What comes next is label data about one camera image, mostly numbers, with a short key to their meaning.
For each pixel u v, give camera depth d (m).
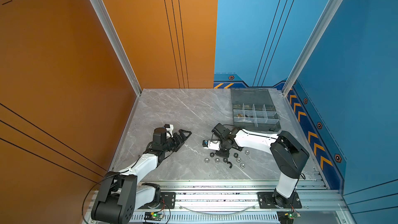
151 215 0.71
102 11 0.78
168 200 0.72
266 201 0.72
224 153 0.79
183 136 0.77
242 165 0.83
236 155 0.87
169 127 0.83
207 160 0.85
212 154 0.88
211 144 0.79
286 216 0.70
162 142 0.69
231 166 0.84
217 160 0.85
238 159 0.85
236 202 0.75
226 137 0.68
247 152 0.89
